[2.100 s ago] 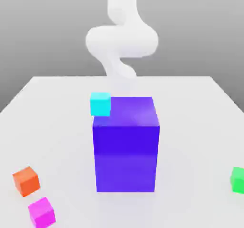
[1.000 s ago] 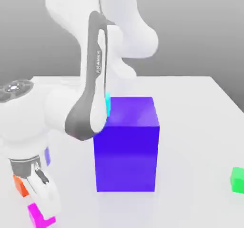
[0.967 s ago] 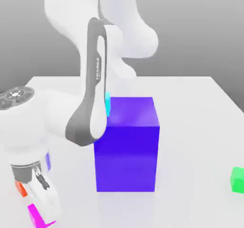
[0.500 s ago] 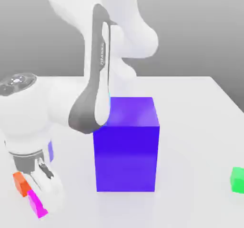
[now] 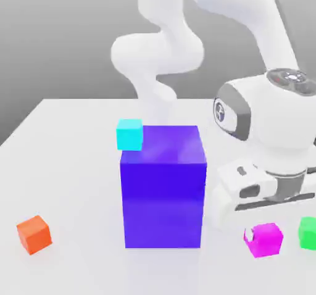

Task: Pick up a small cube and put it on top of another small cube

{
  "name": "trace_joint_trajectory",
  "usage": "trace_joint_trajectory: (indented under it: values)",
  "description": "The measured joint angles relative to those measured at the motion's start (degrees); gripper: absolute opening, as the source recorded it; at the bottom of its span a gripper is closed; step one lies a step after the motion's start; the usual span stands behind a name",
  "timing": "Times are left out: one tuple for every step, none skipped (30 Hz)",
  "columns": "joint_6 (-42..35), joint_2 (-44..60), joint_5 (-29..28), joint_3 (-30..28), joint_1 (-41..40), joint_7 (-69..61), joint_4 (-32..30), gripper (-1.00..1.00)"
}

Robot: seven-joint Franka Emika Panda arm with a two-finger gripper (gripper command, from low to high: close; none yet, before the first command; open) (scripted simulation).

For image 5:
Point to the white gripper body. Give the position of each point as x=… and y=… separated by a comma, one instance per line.
x=224, y=206

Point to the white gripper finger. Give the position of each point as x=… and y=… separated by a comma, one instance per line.
x=249, y=234

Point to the small magenta cube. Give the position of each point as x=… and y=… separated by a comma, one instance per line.
x=267, y=240

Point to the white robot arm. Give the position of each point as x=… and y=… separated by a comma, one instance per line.
x=158, y=53

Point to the small green cube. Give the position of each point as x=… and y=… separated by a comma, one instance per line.
x=308, y=233

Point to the small cyan cube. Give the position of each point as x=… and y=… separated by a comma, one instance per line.
x=129, y=135

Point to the small orange cube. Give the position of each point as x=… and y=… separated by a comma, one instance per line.
x=34, y=235

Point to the large purple box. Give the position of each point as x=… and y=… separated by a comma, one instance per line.
x=163, y=196

